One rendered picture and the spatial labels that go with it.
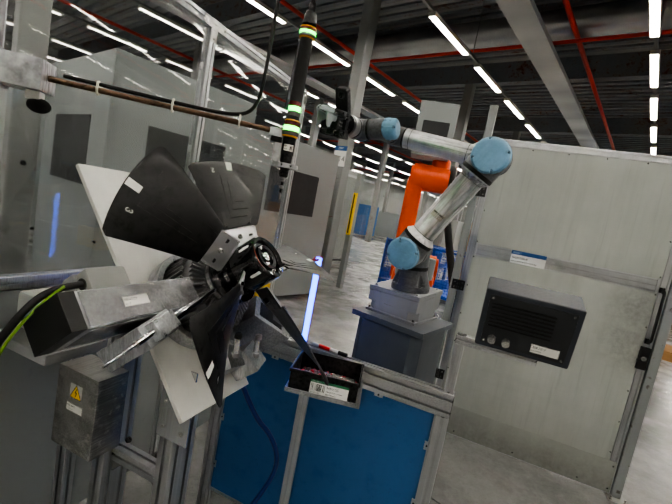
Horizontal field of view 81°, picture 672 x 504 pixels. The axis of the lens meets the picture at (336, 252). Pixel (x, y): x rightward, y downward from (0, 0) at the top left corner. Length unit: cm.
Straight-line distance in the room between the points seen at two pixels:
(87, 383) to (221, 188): 61
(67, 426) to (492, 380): 234
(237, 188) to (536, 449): 250
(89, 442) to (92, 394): 13
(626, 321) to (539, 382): 61
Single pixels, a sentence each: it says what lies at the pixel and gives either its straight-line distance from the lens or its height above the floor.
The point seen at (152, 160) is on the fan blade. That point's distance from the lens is 93.
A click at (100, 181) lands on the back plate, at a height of 133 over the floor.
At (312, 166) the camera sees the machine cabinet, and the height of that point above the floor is 185.
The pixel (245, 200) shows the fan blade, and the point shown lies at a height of 135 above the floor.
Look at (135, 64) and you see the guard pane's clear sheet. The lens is 169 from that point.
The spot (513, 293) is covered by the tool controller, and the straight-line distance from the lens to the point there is 125.
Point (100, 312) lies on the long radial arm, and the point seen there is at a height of 111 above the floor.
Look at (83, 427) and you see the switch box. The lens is 129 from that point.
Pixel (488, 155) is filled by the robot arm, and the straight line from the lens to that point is 134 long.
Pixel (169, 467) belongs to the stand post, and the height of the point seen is 63.
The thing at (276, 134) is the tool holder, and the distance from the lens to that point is 110.
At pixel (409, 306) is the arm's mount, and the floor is 106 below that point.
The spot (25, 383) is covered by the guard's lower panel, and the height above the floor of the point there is 64.
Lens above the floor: 138
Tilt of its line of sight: 6 degrees down
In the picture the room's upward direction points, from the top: 11 degrees clockwise
